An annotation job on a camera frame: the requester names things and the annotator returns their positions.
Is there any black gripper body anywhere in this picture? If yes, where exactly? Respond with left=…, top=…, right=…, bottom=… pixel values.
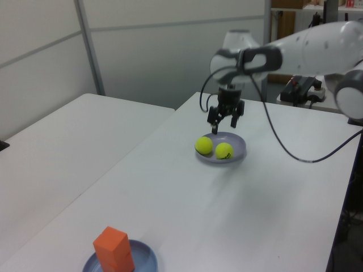
left=217, top=83, right=245, bottom=114

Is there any orange cube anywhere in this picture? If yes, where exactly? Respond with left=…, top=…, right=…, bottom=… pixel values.
left=93, top=226, right=133, bottom=266
left=100, top=252, right=136, bottom=272

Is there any yellow tennis ball with print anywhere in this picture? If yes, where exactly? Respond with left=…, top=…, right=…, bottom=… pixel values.
left=214, top=142, right=234, bottom=161

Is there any white emergency stop box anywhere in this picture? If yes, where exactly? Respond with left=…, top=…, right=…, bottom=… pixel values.
left=307, top=82, right=326, bottom=103

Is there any cardboard box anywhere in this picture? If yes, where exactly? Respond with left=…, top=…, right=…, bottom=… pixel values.
left=268, top=74, right=294, bottom=84

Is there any plain yellow tennis ball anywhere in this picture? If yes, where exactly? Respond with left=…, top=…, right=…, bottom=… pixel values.
left=194, top=136, right=214, bottom=155

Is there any blue plate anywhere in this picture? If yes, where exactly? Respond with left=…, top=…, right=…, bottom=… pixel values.
left=82, top=239, right=158, bottom=272

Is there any purple plate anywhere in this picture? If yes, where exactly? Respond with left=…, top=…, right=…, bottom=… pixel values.
left=194, top=133, right=247, bottom=167

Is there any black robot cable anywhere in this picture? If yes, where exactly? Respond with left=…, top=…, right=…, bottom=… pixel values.
left=199, top=67, right=363, bottom=164

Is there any black power box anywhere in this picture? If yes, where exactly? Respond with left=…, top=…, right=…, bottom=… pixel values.
left=280, top=75, right=316, bottom=103

